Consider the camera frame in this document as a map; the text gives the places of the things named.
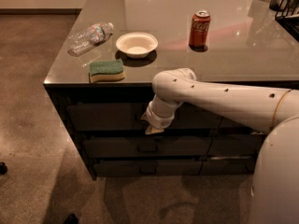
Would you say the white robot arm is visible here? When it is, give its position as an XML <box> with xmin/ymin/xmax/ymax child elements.
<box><xmin>142</xmin><ymin>68</ymin><xmax>299</xmax><ymax>224</ymax></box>

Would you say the green yellow sponge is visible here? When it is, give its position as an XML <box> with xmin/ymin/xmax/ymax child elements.
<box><xmin>89</xmin><ymin>59</ymin><xmax>125</xmax><ymax>83</ymax></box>

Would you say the black object on floor left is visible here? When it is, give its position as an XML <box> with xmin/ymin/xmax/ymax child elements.
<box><xmin>0</xmin><ymin>162</ymin><xmax>7</xmax><ymax>175</ymax></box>

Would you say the dark drawer cabinet counter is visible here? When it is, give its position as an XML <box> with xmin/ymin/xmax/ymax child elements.
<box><xmin>44</xmin><ymin>0</ymin><xmax>298</xmax><ymax>178</ymax></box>

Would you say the black object on floor bottom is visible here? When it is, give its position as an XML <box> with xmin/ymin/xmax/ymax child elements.
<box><xmin>63</xmin><ymin>214</ymin><xmax>78</xmax><ymax>224</ymax></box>

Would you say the white paper bowl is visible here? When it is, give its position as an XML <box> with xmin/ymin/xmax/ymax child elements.
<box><xmin>116</xmin><ymin>32</ymin><xmax>158</xmax><ymax>59</ymax></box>

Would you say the black wire rack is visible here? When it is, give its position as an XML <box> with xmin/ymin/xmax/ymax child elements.
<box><xmin>269</xmin><ymin>0</ymin><xmax>299</xmax><ymax>42</ymax></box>

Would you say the dark drawer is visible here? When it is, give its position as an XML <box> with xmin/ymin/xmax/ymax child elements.
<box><xmin>66</xmin><ymin>103</ymin><xmax>221</xmax><ymax>131</ymax></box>
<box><xmin>200</xmin><ymin>159</ymin><xmax>255</xmax><ymax>175</ymax></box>
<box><xmin>219</xmin><ymin>118</ymin><xmax>243</xmax><ymax>128</ymax></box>
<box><xmin>83</xmin><ymin>136</ymin><xmax>211</xmax><ymax>158</ymax></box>
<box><xmin>93</xmin><ymin>159</ymin><xmax>202</xmax><ymax>177</ymax></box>
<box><xmin>207</xmin><ymin>134</ymin><xmax>263</xmax><ymax>157</ymax></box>

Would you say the black object on floor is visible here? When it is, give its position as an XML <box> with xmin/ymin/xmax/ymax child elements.
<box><xmin>0</xmin><ymin>162</ymin><xmax>7</xmax><ymax>175</ymax></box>
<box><xmin>63</xmin><ymin>214</ymin><xmax>78</xmax><ymax>224</ymax></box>

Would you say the red cola can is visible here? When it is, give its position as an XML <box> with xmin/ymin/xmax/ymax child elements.
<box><xmin>189</xmin><ymin>9</ymin><xmax>211</xmax><ymax>48</ymax></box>

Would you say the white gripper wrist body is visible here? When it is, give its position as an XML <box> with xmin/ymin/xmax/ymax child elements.
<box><xmin>145</xmin><ymin>95</ymin><xmax>182</xmax><ymax>130</ymax></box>

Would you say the clear plastic water bottle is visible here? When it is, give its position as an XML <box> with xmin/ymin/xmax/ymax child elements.
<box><xmin>67</xmin><ymin>22</ymin><xmax>114</xmax><ymax>57</ymax></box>

